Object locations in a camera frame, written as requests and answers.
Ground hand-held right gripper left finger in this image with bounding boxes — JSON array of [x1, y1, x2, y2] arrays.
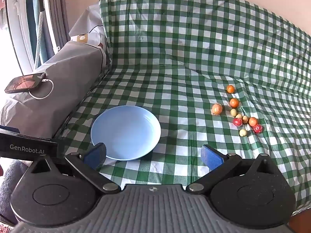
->
[[29, 143, 121, 194]]

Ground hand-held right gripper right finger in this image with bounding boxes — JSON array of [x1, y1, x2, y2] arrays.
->
[[186, 145, 278, 193]]

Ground light blue plate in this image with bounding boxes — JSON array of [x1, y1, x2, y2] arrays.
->
[[91, 105, 161, 161]]

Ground plastic-wrapped orange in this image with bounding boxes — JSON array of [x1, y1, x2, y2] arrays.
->
[[211, 103, 223, 116]]

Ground dark smartphone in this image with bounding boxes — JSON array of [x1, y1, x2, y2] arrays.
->
[[5, 73, 46, 94]]

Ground grey cloth cover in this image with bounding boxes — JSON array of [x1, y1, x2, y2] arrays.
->
[[0, 40, 110, 140]]

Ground green checked cloth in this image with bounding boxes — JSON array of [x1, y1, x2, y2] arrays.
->
[[52, 0, 311, 214]]

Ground perforated grey metal strip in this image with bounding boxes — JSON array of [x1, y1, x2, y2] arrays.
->
[[35, 9, 45, 70]]

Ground white printed cloth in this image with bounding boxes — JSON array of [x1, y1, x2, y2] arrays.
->
[[69, 6, 108, 66]]

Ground white charging cable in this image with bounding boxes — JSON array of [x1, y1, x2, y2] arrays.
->
[[29, 78, 54, 100]]

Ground white window frame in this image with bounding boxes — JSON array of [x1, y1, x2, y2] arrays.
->
[[6, 0, 70, 74]]

